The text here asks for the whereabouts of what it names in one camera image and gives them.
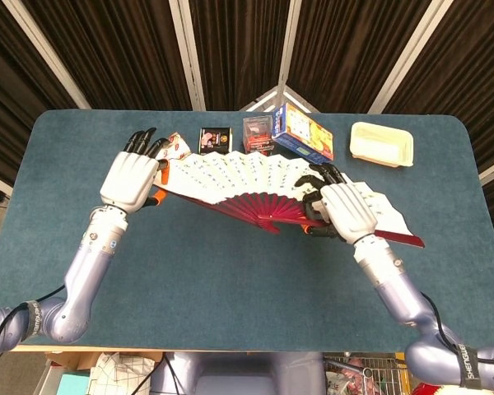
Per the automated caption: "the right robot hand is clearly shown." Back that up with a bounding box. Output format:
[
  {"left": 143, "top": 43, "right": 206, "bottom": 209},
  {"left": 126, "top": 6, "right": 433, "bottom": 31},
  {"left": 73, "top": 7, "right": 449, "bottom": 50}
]
[{"left": 294, "top": 163, "right": 379, "bottom": 244}]

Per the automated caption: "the white checked cloth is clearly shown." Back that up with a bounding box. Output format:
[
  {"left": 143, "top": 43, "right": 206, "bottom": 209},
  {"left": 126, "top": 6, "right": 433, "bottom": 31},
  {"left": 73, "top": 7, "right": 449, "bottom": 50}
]
[{"left": 89, "top": 352, "right": 157, "bottom": 395}]

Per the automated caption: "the blue yellow cardboard box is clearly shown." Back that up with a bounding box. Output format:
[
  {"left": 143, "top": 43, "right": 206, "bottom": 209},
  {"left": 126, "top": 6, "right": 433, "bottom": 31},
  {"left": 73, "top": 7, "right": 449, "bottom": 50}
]
[{"left": 271, "top": 102, "right": 335, "bottom": 165}]

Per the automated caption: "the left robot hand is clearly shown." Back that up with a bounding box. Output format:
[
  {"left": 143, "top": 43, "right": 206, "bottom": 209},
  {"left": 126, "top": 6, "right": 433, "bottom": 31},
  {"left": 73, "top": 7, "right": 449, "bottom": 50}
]
[{"left": 99, "top": 127, "right": 172, "bottom": 215}]

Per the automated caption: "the teal box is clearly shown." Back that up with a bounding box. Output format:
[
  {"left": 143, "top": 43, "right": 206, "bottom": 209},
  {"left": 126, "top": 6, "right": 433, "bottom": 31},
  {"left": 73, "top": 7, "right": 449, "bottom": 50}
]
[{"left": 56, "top": 372, "right": 92, "bottom": 395}]

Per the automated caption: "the red and white ball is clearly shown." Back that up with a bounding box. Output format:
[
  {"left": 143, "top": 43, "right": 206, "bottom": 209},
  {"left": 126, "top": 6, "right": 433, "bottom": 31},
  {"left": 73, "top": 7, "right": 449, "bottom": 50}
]
[{"left": 411, "top": 382, "right": 466, "bottom": 395}]

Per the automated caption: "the blue felt table mat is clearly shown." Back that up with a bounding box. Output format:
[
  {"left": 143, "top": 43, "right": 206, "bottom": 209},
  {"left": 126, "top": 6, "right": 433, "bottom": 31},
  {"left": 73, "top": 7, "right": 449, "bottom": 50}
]
[{"left": 0, "top": 109, "right": 494, "bottom": 356}]

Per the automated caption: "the dark brown curtain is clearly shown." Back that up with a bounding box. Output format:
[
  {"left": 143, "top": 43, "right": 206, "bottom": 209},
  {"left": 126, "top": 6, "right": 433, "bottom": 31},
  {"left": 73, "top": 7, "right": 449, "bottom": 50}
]
[{"left": 0, "top": 0, "right": 494, "bottom": 207}]

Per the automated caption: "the clear box with red contents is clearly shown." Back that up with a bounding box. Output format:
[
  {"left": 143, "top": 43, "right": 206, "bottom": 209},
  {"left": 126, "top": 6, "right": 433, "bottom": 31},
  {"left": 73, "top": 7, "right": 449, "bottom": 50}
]
[{"left": 241, "top": 115, "right": 277, "bottom": 154}]

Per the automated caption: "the metal wire basket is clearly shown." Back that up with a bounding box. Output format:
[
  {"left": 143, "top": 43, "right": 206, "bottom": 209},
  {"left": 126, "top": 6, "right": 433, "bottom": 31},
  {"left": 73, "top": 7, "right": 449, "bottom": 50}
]
[{"left": 324, "top": 353, "right": 412, "bottom": 395}]

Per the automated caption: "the brown cardboard box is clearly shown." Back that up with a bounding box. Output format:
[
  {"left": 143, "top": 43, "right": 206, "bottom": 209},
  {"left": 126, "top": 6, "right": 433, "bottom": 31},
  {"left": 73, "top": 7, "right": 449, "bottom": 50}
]
[{"left": 44, "top": 351, "right": 108, "bottom": 371}]

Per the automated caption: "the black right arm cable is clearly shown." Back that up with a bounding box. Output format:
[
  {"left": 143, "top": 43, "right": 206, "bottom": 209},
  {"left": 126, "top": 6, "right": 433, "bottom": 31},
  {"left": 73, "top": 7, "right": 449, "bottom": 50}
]
[{"left": 419, "top": 290, "right": 494, "bottom": 365}]

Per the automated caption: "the lavender robot torso base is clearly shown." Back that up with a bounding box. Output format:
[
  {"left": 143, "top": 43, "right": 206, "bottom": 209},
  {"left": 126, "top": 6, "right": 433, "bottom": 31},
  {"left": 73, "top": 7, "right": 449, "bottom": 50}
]
[{"left": 150, "top": 351, "right": 327, "bottom": 395}]

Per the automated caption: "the gold red printed snack packet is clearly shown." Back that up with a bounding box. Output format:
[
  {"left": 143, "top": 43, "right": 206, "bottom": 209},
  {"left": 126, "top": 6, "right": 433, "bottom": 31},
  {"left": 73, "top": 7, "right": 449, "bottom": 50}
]
[{"left": 164, "top": 130, "right": 190, "bottom": 160}]

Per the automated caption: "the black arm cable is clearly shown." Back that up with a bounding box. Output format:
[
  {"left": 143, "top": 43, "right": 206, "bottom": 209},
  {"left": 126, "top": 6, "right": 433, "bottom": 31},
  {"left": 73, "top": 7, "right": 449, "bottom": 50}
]
[
  {"left": 0, "top": 286, "right": 67, "bottom": 359},
  {"left": 419, "top": 290, "right": 494, "bottom": 365}
]

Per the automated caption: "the small black printed box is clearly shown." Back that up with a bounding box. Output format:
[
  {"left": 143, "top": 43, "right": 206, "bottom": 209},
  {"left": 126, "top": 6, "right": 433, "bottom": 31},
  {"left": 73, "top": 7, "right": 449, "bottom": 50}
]
[{"left": 198, "top": 126, "right": 234, "bottom": 156}]

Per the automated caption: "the red ribbed paper folding fan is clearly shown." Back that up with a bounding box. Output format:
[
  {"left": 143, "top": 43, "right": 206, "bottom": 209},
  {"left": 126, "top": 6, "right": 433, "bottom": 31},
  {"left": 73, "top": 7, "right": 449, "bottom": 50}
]
[{"left": 158, "top": 150, "right": 426, "bottom": 249}]

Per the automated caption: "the white triangular frame stand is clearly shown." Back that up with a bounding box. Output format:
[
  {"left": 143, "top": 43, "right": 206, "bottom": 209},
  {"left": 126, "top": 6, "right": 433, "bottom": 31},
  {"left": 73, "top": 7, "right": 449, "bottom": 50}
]
[{"left": 239, "top": 84, "right": 318, "bottom": 113}]

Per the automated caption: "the cream plastic food tray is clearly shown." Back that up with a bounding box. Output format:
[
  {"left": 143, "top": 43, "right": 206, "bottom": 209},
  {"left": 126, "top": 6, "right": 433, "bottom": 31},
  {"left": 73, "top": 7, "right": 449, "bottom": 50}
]
[{"left": 348, "top": 121, "right": 415, "bottom": 170}]

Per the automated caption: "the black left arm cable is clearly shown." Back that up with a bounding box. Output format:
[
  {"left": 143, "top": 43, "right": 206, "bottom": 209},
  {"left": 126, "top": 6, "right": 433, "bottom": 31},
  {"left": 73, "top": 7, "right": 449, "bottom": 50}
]
[{"left": 0, "top": 286, "right": 67, "bottom": 359}]

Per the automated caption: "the white partition frame post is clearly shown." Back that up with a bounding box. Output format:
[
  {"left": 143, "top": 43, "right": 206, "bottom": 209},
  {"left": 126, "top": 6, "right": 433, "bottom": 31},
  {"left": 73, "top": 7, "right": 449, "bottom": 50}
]
[
  {"left": 276, "top": 0, "right": 305, "bottom": 104},
  {"left": 2, "top": 0, "right": 91, "bottom": 110},
  {"left": 368, "top": 0, "right": 454, "bottom": 114},
  {"left": 168, "top": 0, "right": 207, "bottom": 111}
]

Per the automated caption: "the black floor cable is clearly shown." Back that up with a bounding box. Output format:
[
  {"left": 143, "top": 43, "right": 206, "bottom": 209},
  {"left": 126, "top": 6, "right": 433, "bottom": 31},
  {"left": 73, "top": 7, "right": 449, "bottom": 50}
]
[{"left": 139, "top": 352, "right": 179, "bottom": 395}]

